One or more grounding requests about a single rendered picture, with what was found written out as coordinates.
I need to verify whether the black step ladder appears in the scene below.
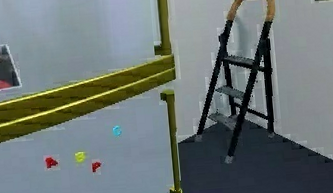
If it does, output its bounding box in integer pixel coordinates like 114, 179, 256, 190
181, 0, 289, 167

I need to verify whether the yellow letter magnet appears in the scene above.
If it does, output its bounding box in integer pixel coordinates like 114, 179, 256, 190
74, 150, 88, 165

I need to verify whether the cyan letter magnet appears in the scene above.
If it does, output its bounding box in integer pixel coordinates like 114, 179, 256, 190
111, 124, 123, 138

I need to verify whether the red letter magnet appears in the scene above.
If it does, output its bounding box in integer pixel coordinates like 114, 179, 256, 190
90, 160, 103, 174
43, 155, 60, 170

